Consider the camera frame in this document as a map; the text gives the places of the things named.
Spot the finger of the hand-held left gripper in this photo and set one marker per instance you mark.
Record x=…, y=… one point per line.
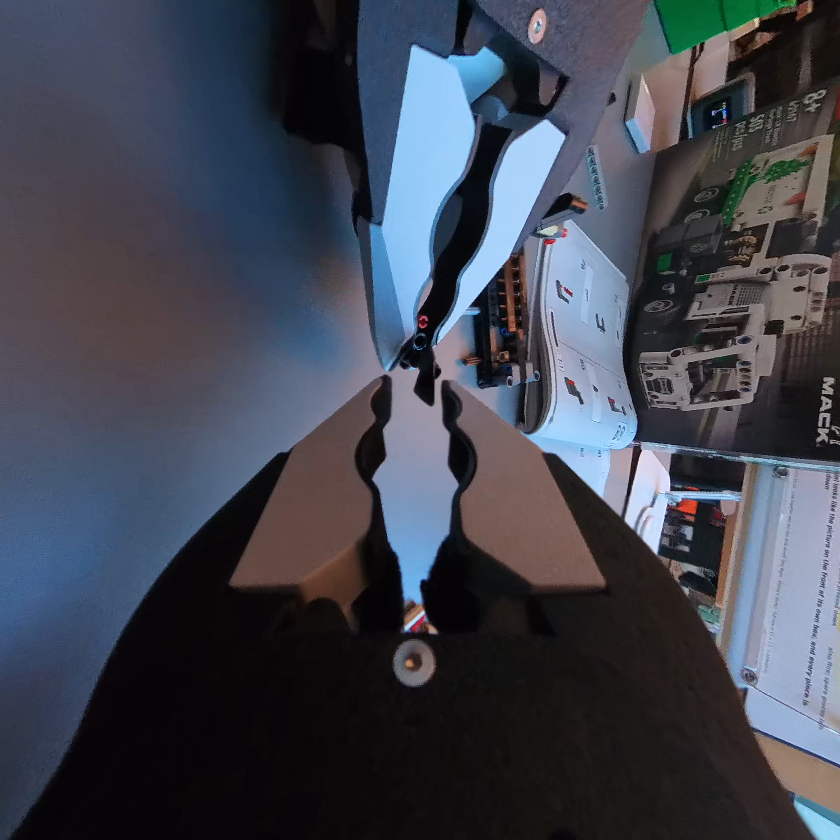
x=420, y=164
x=518, y=197

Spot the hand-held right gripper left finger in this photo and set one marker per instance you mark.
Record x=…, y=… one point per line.
x=308, y=518

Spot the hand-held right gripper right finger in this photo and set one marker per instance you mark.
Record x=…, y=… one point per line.
x=525, y=518

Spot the black red lego connector assembly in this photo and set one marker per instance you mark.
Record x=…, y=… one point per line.
x=426, y=380

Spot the white lego panel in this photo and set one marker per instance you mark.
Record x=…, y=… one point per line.
x=640, y=115

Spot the grey lego beam with holes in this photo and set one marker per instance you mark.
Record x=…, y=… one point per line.
x=596, y=177

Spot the open lego instruction booklet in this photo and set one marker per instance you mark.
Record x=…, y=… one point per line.
x=590, y=315

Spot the partly built lego truck model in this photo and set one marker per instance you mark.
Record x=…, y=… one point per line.
x=499, y=354

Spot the dark lego set box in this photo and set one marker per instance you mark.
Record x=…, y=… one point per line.
x=741, y=295

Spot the green storage bin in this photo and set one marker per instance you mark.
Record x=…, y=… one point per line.
x=715, y=23

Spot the small screen device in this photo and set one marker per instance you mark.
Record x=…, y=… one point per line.
x=722, y=108

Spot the instruction sign on white stand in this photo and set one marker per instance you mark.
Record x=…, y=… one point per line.
x=787, y=590

